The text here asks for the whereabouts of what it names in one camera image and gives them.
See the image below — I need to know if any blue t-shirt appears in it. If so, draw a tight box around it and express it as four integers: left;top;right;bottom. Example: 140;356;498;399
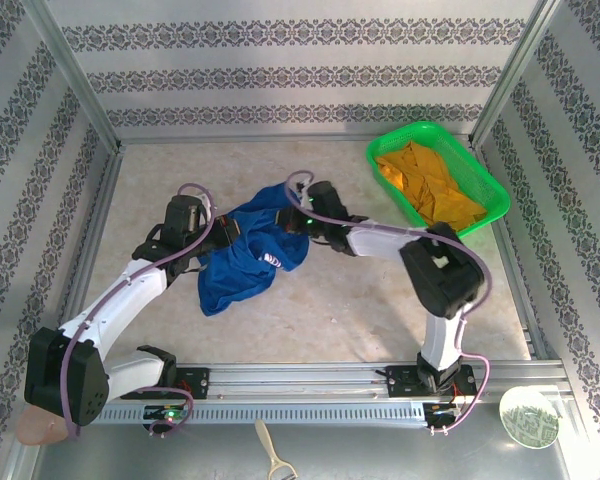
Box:
196;182;312;318

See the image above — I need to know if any yellow cloth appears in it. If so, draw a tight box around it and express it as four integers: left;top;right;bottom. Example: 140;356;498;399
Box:
376;141;489;229

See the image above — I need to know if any green plastic mesh basket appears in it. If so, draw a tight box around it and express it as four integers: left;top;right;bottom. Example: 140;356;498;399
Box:
364;121;511;236

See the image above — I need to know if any small circuit board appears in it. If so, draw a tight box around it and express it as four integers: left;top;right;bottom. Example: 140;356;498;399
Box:
143;404;187;424
427;402;469;419

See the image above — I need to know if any cream plastic peeler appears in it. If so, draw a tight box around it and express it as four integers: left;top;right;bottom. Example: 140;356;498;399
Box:
254;418;299;480

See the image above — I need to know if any pink translucent cup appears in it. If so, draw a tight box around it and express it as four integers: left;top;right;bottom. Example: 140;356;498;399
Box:
14;407;70;446

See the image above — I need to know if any green patterned white bowl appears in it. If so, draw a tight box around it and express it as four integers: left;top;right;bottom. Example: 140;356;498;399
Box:
498;387;561;447

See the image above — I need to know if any aluminium frame rail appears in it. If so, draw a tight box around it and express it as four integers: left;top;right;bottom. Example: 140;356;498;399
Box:
114;132;476;147
47;142;127;366

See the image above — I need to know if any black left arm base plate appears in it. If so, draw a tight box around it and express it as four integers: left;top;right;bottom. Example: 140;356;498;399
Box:
119;367;212;401

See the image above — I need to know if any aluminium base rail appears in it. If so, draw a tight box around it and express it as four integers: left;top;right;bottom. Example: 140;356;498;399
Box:
27;362;571;401

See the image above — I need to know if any aluminium frame post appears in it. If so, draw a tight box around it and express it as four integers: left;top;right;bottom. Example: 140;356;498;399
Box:
22;0;126;151
469;0;571;149

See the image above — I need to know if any grey slotted cable duct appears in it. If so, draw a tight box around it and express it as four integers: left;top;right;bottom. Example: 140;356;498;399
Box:
64;402;426;426

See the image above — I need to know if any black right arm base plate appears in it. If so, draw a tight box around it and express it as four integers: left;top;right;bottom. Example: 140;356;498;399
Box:
384;364;479;400

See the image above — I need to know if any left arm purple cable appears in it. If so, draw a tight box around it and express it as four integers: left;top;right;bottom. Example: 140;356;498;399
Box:
64;183;216;441

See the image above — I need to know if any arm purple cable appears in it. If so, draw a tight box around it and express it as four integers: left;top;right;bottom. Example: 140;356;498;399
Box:
64;183;216;441
283;170;492;435

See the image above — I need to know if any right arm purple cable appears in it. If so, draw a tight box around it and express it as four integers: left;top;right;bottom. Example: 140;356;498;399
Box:
283;170;492;435

